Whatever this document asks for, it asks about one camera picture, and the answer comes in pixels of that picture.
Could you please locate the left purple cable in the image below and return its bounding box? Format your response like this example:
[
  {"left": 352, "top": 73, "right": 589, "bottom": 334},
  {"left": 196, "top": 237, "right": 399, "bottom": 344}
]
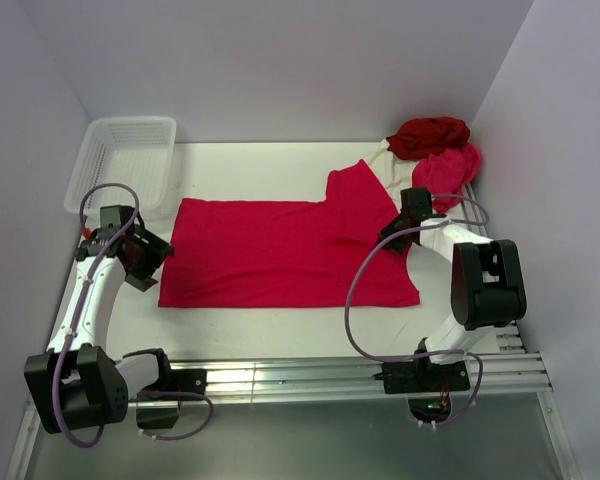
[{"left": 53, "top": 182, "right": 215, "bottom": 449}]

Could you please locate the dark red t-shirt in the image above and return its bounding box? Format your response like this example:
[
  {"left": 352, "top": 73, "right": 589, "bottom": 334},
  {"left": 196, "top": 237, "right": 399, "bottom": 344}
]
[{"left": 386, "top": 117, "right": 470, "bottom": 161}]

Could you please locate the white plastic mesh basket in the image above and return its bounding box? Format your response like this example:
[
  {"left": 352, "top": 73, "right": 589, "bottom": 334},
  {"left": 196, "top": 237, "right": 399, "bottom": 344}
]
[{"left": 64, "top": 116, "right": 177, "bottom": 220}]

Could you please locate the bright red t-shirt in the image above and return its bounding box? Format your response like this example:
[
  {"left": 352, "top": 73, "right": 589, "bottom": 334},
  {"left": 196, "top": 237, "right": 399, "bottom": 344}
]
[{"left": 158, "top": 161, "right": 397, "bottom": 309}]

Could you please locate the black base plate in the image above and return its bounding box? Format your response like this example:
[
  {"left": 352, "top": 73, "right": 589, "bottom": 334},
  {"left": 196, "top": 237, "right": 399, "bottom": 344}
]
[
  {"left": 373, "top": 359, "right": 470, "bottom": 394},
  {"left": 163, "top": 369, "right": 207, "bottom": 398}
]

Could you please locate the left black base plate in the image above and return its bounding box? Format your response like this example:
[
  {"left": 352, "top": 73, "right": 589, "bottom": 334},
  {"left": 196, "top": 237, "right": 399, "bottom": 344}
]
[{"left": 163, "top": 369, "right": 207, "bottom": 398}]

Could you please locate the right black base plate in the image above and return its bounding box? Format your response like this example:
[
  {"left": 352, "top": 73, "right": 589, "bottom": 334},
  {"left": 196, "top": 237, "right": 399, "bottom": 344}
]
[{"left": 373, "top": 359, "right": 470, "bottom": 394}]

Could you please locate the aluminium mounting rail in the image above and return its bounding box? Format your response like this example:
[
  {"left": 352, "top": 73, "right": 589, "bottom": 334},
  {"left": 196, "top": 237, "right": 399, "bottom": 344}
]
[{"left": 27, "top": 352, "right": 554, "bottom": 411}]

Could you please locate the pink t-shirt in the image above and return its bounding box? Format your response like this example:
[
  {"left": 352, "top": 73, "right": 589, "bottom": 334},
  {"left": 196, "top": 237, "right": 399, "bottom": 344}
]
[{"left": 412, "top": 144, "right": 482, "bottom": 213}]

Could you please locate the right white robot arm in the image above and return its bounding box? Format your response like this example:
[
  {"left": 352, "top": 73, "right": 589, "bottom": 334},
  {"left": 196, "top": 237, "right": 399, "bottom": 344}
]
[{"left": 378, "top": 187, "right": 527, "bottom": 390}]

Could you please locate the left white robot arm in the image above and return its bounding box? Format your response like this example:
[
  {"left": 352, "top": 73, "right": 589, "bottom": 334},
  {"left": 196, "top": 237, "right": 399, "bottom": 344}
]
[{"left": 24, "top": 205, "right": 175, "bottom": 434}]

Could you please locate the white t-shirt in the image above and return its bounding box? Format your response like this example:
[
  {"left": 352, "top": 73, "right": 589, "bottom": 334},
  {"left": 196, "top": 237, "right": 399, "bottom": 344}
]
[{"left": 364, "top": 139, "right": 417, "bottom": 209}]

